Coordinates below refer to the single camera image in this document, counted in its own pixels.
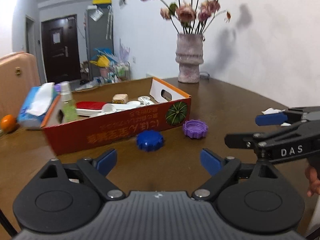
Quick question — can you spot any purple jar lid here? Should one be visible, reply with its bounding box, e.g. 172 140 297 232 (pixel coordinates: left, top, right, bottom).
182 120 208 139

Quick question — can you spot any blue jar lid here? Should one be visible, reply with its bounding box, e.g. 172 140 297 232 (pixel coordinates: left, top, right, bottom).
136 130 164 152

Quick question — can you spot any red white lint brush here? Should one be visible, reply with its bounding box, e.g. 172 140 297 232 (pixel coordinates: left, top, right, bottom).
76 101 112 117

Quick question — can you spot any green spray bottle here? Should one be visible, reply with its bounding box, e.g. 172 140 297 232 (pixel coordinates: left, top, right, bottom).
60 81 78 123

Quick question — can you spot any round white device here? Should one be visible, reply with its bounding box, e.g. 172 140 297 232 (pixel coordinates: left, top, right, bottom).
127 100 141 106

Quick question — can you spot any white bottle cap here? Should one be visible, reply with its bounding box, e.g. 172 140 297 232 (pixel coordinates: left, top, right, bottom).
138 96 150 103

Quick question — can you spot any person's right hand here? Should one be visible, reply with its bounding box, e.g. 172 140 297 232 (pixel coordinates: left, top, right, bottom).
305 165 320 197

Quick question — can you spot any red cardboard box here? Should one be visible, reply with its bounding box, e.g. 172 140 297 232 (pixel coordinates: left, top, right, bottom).
42 77 191 155

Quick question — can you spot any purple package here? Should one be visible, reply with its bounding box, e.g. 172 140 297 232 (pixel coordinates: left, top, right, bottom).
54 83 61 93

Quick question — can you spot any blue tissue pack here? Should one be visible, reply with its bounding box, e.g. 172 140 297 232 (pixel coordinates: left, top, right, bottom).
17 82 58 130

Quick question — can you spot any orange fruit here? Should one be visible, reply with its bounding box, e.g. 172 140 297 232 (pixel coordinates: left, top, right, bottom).
1 114 18 134

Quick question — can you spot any yellow watering can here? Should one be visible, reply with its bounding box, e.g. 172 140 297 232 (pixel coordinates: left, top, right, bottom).
90 55 110 68

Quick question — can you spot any pink textured vase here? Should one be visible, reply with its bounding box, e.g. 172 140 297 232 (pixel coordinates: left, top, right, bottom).
175 34 204 83

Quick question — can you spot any pink suitcase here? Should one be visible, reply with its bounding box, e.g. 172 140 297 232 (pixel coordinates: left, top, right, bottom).
0 52 40 117

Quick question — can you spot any dark brown door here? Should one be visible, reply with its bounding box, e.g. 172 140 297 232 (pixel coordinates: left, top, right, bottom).
41 15 81 83

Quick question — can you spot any dried pink flower bouquet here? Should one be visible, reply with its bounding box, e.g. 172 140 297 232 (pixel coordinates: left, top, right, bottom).
140 0 231 36

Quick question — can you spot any grey refrigerator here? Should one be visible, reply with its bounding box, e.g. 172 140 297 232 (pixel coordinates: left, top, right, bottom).
85 4 114 80

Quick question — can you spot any yellow box on fridge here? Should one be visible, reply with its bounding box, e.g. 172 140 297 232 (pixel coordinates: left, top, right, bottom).
92 0 112 5

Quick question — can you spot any wire storage rack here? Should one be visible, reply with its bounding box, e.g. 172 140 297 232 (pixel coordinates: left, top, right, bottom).
107 62 131 83

